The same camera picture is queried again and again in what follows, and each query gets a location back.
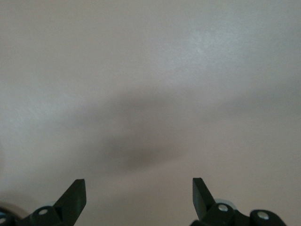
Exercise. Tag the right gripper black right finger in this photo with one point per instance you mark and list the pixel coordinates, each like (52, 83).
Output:
(202, 200)

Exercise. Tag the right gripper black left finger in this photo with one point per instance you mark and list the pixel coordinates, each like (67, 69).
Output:
(73, 200)

